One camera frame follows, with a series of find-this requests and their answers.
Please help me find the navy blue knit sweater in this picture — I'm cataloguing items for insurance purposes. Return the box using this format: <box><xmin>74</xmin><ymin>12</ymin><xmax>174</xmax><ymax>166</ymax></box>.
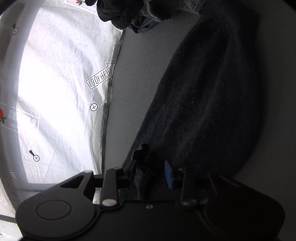
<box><xmin>119</xmin><ymin>1</ymin><xmax>266</xmax><ymax>200</ymax></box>

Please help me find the printed white plastic window sheet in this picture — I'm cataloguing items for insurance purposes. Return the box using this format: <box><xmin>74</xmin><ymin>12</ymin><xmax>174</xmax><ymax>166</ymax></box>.
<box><xmin>1</xmin><ymin>1</ymin><xmax>124</xmax><ymax>240</ymax></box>

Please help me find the black garment on pile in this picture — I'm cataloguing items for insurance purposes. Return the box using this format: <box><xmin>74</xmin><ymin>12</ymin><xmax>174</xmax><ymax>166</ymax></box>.
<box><xmin>85</xmin><ymin>0</ymin><xmax>202</xmax><ymax>30</ymax></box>

